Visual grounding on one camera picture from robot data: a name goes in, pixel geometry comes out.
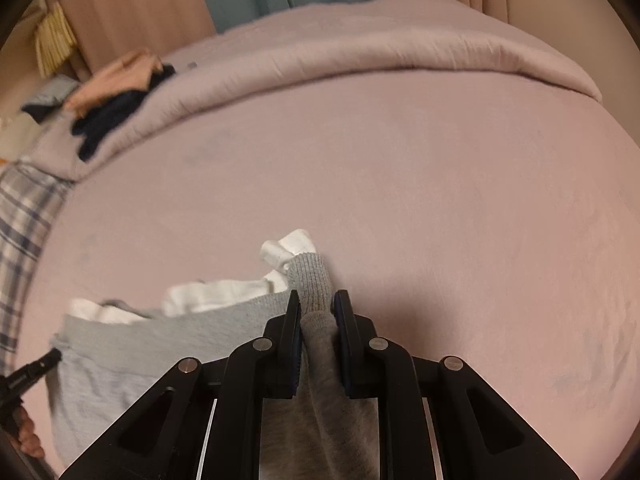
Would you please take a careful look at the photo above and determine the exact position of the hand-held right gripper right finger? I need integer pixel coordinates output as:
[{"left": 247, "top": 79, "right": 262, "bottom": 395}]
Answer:
[{"left": 332, "top": 289, "right": 581, "bottom": 480}]

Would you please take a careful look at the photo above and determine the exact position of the person's left hand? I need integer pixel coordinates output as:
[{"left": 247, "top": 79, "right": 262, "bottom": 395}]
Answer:
[{"left": 10, "top": 409, "right": 46, "bottom": 459}]

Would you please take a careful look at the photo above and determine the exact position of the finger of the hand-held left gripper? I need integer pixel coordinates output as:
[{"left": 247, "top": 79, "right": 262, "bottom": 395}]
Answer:
[{"left": 0, "top": 349, "right": 63, "bottom": 396}]

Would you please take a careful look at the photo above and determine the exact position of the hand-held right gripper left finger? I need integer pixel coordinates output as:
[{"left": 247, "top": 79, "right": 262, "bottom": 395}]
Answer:
[{"left": 59, "top": 289, "right": 303, "bottom": 480}]

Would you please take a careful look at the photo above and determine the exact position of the plaid pillow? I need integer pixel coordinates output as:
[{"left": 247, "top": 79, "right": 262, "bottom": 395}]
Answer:
[{"left": 0, "top": 157, "right": 76, "bottom": 376}]

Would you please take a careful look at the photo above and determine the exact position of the yellow fringed cloth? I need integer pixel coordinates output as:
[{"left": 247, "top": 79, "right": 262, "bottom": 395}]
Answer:
[{"left": 34, "top": 2, "right": 78, "bottom": 78}]

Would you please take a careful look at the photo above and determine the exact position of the grey sweatshirt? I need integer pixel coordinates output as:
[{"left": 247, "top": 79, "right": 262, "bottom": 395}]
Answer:
[{"left": 50, "top": 229, "right": 381, "bottom": 480}]

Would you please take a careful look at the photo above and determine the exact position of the dark navy cloth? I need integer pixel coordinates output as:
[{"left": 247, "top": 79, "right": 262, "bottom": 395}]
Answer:
[{"left": 70, "top": 62, "right": 176, "bottom": 161}]

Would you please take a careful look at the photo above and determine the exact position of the peach cloth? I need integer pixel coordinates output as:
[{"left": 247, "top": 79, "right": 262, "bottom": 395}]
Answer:
[{"left": 65, "top": 50, "right": 166, "bottom": 116}]

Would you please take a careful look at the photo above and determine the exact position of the pink quilt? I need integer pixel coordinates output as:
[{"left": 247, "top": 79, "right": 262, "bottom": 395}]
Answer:
[{"left": 30, "top": 0, "right": 603, "bottom": 183}]

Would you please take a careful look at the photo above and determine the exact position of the pink bed sheet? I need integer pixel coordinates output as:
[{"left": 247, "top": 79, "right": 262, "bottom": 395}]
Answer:
[{"left": 25, "top": 67, "right": 640, "bottom": 480}]

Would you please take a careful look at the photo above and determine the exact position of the grey-blue cloth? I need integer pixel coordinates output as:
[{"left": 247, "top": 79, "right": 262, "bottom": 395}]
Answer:
[{"left": 22, "top": 77, "right": 81, "bottom": 123}]

